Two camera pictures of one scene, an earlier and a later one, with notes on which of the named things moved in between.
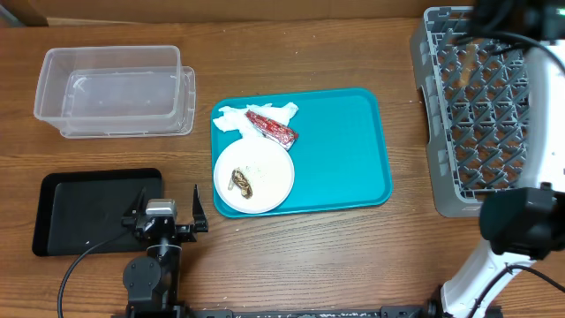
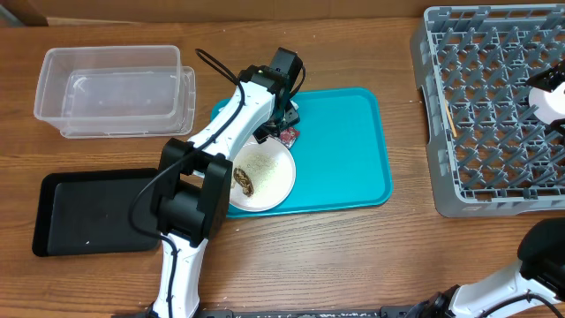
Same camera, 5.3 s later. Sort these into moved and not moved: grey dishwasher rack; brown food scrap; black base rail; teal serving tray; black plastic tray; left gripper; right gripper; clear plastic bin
Moved: left gripper; right gripper
Not moved: brown food scrap; clear plastic bin; teal serving tray; grey dishwasher rack; black plastic tray; black base rail
